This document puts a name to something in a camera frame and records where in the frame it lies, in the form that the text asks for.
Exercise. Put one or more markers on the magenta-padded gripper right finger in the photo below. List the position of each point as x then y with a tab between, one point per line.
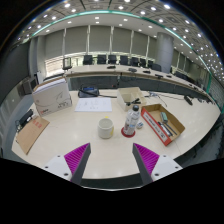
147	158

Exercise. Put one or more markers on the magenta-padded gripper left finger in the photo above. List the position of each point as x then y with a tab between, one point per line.
77	158

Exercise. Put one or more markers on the clear plastic drink bottle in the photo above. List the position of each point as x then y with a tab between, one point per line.
131	121

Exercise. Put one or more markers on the flat round red coaster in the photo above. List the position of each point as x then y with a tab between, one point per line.
128	135

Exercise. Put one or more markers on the red-sided open cardboard box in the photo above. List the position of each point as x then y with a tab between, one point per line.
151	125

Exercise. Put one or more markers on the white remote control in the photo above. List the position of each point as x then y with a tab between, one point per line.
140	125

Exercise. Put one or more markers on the black and silver marker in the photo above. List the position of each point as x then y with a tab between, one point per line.
165	129

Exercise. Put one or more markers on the dark slim pen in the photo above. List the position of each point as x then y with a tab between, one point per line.
171	128

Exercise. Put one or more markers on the grey-green board eraser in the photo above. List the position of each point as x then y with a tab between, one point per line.
163	117

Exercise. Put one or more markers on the brown paper envelope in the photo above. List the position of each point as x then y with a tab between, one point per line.
31	133

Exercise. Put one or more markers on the white paper sheet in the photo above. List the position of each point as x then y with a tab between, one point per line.
93	104

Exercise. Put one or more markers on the black stapler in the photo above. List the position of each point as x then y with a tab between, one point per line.
135	101

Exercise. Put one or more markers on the white printed cardboard box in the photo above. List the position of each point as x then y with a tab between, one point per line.
51	98

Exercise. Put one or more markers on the black flat device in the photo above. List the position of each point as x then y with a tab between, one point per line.
25	118

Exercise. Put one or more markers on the dark desk telephone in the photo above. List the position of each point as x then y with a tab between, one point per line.
88	91

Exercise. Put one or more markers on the beige divided cardboard box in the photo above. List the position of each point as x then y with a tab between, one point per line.
128	93

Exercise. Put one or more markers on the black tabletop microphone unit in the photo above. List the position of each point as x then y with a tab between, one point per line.
188	100

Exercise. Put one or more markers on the row of black desk microphones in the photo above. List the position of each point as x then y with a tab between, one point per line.
132	70

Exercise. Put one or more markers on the long curved conference desk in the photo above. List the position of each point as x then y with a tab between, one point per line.
100	71

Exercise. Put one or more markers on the group of round ceiling lights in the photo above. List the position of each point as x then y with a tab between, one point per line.
67	5

